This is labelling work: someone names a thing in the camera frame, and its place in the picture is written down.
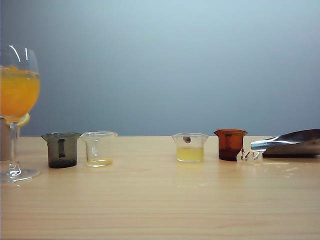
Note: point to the wine glass with orange juice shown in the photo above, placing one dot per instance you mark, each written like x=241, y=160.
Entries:
x=18, y=95

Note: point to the stainless steel ice scoop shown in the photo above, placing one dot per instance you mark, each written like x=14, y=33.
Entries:
x=290, y=146

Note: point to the clear ice cube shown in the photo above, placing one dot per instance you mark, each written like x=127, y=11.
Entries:
x=250, y=157

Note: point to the smoked grey glass measuring cup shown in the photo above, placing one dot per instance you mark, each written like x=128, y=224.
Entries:
x=61, y=150

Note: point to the yellow lemon slice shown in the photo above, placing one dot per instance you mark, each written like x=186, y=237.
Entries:
x=25, y=120

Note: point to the beige paper cup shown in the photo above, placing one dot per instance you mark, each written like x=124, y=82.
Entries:
x=4, y=140

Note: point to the amber glass measuring cup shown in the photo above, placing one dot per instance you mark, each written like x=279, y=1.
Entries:
x=230, y=145

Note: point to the clear measuring cup yellow residue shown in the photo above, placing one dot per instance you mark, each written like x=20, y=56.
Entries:
x=98, y=150

